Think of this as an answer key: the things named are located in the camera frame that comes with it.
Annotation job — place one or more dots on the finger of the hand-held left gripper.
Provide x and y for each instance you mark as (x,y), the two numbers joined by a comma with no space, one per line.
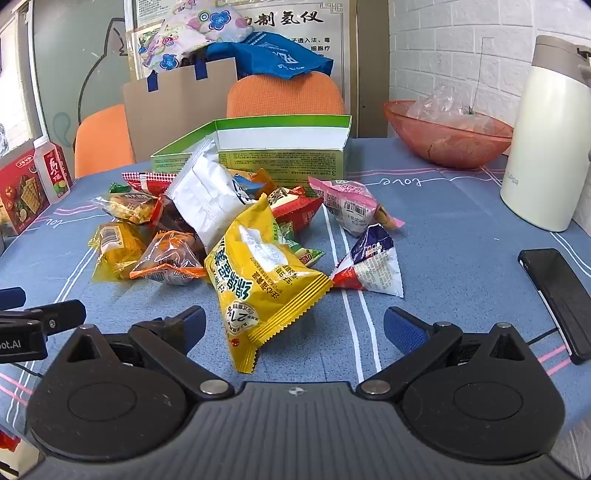
(60,316)
(11,298)

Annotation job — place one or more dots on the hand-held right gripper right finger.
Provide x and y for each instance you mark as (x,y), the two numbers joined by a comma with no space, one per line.
(406,328)

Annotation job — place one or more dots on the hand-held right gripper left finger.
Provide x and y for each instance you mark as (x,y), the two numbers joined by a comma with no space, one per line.
(196,319)

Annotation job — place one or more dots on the red white blue triangular packet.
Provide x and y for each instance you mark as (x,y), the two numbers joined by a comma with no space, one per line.
(371,263)

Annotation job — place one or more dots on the large yellow snack packet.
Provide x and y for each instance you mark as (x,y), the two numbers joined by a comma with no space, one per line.
(263,286)

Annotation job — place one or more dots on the dark brown snack packet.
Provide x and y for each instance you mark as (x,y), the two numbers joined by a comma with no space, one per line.
(173,221)

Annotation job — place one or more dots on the white foil snack packet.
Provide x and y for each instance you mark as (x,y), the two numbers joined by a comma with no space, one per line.
(203,198)

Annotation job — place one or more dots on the green red snack packet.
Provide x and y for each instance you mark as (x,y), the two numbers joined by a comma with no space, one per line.
(304,253)

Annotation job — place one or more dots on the yellow brown snack packet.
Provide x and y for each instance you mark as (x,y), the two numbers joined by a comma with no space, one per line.
(129,207)

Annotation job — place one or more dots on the red striped snack packet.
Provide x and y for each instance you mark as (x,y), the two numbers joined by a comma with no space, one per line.
(147,181)

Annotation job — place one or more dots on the blue orange snack packet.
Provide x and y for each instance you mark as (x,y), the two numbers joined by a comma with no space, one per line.
(251,182)

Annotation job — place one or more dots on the green cardboard box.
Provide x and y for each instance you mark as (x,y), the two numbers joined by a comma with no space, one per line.
(281,152)

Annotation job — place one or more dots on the orange brown snack packet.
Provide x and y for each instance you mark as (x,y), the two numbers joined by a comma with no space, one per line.
(168,258)

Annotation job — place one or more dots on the yellow clear snack packet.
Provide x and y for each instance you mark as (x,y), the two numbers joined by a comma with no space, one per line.
(115,247)

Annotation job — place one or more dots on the blue tablecloth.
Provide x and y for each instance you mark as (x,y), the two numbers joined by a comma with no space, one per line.
(461,240)

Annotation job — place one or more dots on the red cracker box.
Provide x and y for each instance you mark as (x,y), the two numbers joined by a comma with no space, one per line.
(21,194)

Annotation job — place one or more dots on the white bottle with red label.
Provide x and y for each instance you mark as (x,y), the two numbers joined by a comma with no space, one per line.
(53,177)

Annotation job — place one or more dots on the pink snack packet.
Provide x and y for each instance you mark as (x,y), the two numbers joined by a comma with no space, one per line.
(346,203)

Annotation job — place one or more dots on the small green packet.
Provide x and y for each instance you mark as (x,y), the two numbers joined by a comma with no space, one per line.
(117,187)

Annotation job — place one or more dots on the black smartphone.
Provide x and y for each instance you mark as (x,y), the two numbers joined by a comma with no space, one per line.
(556,295)

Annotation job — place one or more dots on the orange chair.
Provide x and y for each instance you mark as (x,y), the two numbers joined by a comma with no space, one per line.
(286,97)
(104,143)

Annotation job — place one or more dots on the pink glass bowl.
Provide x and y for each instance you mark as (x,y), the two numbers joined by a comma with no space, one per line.
(452,143)

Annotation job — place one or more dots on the brown cardboard box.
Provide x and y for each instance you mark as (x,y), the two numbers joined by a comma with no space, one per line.
(180,110)

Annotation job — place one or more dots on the white thermos jug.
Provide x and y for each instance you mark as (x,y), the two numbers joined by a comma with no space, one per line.
(545,152)

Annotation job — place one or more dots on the clear plastic bag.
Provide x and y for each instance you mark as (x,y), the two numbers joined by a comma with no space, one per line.
(443,104)

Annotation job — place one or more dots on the frosted glass door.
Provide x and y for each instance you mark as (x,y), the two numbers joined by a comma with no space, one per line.
(69,69)

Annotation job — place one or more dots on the blue plastic bag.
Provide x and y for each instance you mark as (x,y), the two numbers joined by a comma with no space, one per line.
(272,55)

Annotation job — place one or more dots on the floral cloth bag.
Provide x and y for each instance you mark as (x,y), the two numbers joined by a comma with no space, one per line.
(194,27)

